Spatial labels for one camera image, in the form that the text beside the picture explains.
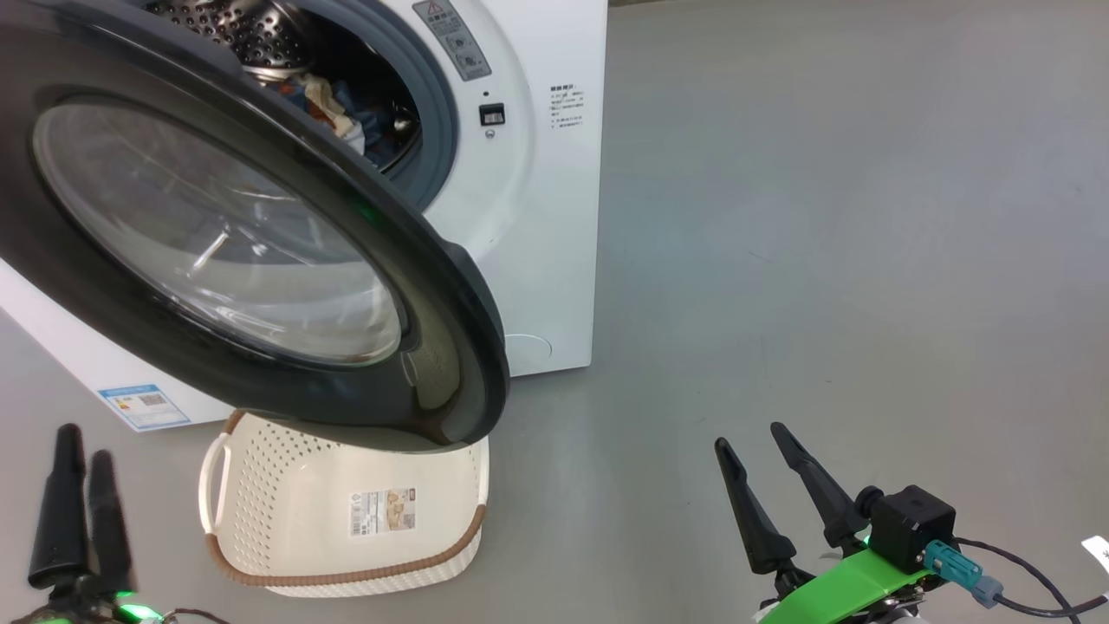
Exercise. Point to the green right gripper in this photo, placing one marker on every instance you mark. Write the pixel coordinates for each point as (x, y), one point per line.
(849, 589)

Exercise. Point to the white front-load washing machine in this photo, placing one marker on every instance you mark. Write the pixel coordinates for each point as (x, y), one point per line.
(554, 225)

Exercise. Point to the round drain filter cover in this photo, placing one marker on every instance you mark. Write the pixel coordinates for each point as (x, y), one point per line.
(530, 355)

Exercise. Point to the paper basket label sticker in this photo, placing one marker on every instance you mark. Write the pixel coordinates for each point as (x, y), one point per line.
(383, 512)

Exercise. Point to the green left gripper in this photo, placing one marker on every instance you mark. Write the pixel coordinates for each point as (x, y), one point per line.
(87, 609)

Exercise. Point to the cream perforated laundry basket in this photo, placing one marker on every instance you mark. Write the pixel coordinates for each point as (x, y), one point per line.
(295, 520)

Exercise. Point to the grey warning sticker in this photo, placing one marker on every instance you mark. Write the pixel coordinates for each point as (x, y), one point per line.
(455, 39)

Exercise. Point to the blue energy label sticker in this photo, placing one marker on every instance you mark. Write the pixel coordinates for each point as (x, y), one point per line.
(143, 407)

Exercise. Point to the perforated steel washer drum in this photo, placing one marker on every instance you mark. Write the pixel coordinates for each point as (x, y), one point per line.
(234, 30)

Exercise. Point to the blue patterned garment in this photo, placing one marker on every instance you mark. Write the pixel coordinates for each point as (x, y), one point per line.
(377, 130)

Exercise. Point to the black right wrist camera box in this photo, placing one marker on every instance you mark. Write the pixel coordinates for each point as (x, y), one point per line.
(910, 524)

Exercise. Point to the washing machine glass door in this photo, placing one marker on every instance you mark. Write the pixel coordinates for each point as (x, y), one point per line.
(416, 295)

